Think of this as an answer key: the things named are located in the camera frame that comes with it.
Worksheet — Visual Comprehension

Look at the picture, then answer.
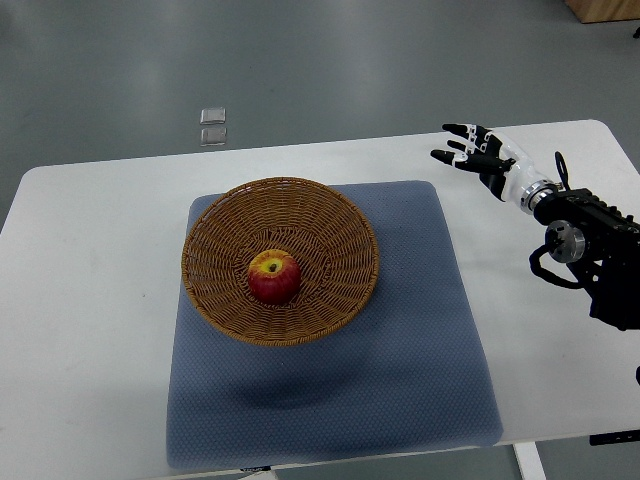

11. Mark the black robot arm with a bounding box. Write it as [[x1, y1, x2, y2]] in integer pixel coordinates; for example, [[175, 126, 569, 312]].
[[529, 152, 639, 331]]

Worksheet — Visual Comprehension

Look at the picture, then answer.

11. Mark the upper metal floor plate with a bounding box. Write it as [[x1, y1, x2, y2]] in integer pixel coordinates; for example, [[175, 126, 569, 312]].
[[200, 107, 226, 125]]

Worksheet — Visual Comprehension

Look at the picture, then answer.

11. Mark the lower metal floor plate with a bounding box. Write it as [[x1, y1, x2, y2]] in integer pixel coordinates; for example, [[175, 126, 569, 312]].
[[200, 126, 227, 147]]

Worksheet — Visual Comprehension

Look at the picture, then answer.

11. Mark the white table leg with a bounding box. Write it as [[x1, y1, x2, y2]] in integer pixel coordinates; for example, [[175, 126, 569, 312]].
[[513, 442, 547, 480]]

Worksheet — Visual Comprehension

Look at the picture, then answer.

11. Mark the wooden cabinet corner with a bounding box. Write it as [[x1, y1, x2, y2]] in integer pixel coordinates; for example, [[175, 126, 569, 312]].
[[565, 0, 639, 24]]

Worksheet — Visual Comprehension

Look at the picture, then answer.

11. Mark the metal floor plate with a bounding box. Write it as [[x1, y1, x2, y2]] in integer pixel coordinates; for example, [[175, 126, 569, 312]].
[[200, 126, 227, 147], [200, 107, 226, 125]]

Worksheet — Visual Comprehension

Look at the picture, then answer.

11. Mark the brown wicker basket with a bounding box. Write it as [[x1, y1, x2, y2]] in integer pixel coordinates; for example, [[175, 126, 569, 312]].
[[181, 177, 380, 347]]

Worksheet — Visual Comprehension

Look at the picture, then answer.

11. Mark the black table control panel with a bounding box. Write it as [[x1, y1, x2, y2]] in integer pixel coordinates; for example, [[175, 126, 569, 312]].
[[589, 429, 640, 446]]

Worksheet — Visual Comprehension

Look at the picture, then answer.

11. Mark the red apple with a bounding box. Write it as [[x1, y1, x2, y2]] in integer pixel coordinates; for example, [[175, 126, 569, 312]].
[[247, 249, 301, 305]]

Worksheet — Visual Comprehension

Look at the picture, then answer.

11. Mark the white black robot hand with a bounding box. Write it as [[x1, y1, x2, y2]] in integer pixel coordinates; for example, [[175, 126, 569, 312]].
[[430, 123, 559, 215]]

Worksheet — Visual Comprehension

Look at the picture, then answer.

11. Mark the blue grey mat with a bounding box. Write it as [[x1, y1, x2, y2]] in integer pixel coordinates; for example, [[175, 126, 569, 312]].
[[166, 181, 503, 470]]

